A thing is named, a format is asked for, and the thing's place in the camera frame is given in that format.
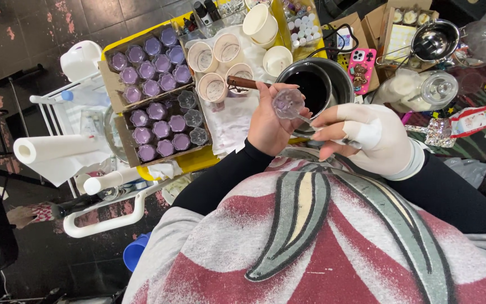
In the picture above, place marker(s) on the person's left hand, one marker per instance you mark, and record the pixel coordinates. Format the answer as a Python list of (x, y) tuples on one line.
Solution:
[(264, 126)]

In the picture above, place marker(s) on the person's right hand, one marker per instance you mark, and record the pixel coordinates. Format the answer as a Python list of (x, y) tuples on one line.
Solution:
[(382, 139)]

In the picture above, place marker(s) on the person's right fingers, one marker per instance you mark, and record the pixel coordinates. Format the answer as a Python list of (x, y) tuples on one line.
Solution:
[(331, 116)]

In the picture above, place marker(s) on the metal spoon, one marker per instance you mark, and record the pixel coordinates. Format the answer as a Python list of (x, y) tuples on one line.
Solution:
[(310, 123)]

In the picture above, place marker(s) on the clear flower-shaped glass cup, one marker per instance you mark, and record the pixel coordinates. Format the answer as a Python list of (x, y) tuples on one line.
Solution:
[(287, 103)]

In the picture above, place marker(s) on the metal pot with dark liquid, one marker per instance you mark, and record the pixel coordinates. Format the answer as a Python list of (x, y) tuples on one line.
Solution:
[(314, 84)]

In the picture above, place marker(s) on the phone in pink case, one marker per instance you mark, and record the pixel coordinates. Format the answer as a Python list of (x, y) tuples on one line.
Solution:
[(362, 69)]

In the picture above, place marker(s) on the white paper cup with wax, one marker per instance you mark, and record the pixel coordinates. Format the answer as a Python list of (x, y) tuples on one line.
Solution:
[(277, 61)]

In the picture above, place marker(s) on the glass jar with lid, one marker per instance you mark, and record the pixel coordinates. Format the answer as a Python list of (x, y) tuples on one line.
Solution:
[(420, 91)]

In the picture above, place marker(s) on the clear box of small bottles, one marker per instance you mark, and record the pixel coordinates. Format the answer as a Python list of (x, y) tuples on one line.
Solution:
[(304, 25)]

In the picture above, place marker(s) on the brown wooden stick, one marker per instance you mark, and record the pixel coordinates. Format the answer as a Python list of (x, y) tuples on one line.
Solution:
[(243, 82)]

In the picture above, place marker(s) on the open cardboard box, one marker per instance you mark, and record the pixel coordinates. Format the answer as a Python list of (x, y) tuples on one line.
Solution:
[(399, 38)]

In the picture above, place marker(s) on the white stained cloth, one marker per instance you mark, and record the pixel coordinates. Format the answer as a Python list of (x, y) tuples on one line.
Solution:
[(228, 122)]

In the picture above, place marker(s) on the silver glitter scoop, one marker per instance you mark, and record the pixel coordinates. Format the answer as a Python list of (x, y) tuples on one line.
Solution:
[(435, 133)]

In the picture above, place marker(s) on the stacked white paper cups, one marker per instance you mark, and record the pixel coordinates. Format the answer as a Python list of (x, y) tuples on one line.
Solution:
[(260, 23)]

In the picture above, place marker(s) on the shiny metal pouring pitcher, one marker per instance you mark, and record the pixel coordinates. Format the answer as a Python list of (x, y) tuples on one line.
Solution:
[(435, 41)]

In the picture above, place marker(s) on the person's grey red shirt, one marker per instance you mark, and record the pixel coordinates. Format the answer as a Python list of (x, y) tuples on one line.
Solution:
[(310, 245)]

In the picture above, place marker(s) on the empty clear flower cup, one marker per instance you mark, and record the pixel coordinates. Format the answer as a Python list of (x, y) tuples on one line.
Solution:
[(193, 118), (198, 136), (187, 99)]

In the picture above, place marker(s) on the red white wipes packet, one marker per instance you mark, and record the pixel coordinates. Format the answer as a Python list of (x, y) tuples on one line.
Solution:
[(471, 121)]

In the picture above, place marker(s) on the yellow tray table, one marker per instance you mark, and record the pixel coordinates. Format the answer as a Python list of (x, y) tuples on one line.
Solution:
[(196, 160)]

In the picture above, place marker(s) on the small crumpled plastic bag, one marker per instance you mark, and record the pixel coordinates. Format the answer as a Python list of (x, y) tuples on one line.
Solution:
[(468, 171)]

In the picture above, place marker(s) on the colourful patterned mat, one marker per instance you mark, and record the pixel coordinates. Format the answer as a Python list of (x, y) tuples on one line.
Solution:
[(479, 147)]

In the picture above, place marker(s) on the dark dropper bottles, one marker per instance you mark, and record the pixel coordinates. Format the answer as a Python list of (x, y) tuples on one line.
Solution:
[(205, 12)]

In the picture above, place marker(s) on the cluster of purple candle cups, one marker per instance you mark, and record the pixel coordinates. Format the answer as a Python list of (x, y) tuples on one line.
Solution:
[(158, 131)]

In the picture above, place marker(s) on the group of purple candles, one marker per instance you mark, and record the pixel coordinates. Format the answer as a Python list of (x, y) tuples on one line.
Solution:
[(152, 65)]

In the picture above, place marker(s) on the small cardboard tray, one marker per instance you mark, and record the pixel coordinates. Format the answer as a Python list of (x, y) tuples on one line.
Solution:
[(127, 143)]

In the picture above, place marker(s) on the large cardboard tray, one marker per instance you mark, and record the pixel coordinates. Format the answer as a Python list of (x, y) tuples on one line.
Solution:
[(108, 84)]

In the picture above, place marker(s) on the thin white paper roll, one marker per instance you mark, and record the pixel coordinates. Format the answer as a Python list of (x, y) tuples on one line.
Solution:
[(110, 180)]

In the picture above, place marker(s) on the blue plastic bucket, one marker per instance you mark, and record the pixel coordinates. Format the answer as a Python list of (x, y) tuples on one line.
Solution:
[(135, 251)]

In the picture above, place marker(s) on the clear bottle with blue cap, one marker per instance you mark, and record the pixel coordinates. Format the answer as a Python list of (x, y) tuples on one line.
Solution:
[(85, 97)]

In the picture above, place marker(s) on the white utility cart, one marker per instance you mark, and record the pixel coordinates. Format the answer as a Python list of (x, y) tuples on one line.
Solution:
[(99, 219)]

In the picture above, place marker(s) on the white plastic jug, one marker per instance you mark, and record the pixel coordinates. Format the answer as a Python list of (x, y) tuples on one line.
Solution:
[(80, 61)]

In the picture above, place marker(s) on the large white paper towel roll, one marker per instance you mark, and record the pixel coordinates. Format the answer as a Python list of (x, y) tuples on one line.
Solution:
[(53, 148)]

